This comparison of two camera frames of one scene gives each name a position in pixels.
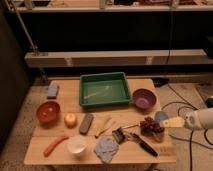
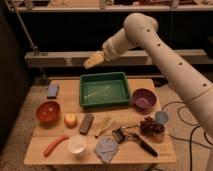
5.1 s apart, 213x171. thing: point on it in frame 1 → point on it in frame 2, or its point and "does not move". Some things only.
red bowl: [48, 114] does not move
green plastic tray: [104, 89] does not move
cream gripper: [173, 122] → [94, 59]
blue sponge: [53, 91] does not move
